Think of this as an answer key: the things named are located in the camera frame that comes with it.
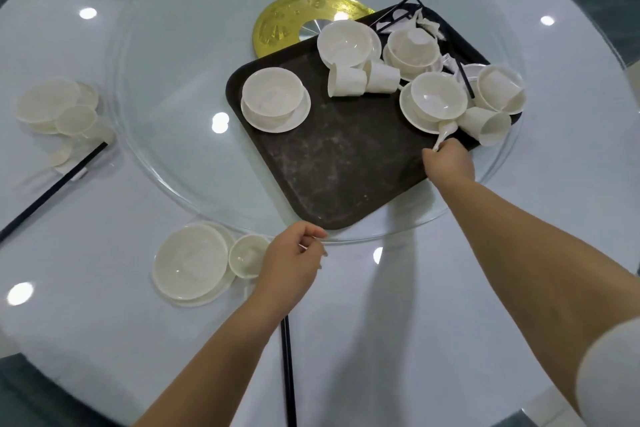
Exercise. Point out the bunch of black chopsticks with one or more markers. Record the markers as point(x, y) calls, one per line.
point(466, 84)

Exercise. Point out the black tray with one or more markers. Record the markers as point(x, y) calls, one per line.
point(340, 166)

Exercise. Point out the white shirt sleeve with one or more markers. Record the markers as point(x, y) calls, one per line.
point(612, 376)

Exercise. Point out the glass lazy susan turntable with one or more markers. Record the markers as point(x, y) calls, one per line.
point(175, 91)

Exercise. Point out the white round table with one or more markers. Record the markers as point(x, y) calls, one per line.
point(450, 316)

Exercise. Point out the person's left forearm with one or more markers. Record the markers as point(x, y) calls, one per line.
point(215, 371)

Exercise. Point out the person's right forearm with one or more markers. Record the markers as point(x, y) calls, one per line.
point(540, 281)

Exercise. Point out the person's right hand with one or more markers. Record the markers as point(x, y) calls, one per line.
point(450, 164)

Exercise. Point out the gold turntable base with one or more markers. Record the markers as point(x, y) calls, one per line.
point(275, 26)

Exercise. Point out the person's left hand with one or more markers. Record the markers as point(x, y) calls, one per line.
point(290, 266)

